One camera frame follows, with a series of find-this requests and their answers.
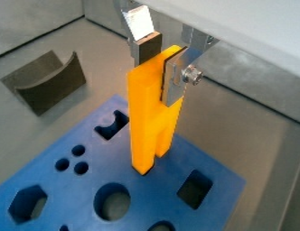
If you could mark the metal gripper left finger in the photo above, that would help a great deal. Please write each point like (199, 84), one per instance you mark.
(145, 39)

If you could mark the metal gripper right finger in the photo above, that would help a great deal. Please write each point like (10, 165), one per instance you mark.
(180, 66)

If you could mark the yellow double-square peg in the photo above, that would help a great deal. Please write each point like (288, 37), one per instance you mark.
(153, 120)

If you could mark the black curved holder stand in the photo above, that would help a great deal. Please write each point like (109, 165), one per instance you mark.
(45, 81)

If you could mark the blue shape-sorter block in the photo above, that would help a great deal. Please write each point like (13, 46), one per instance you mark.
(80, 186)

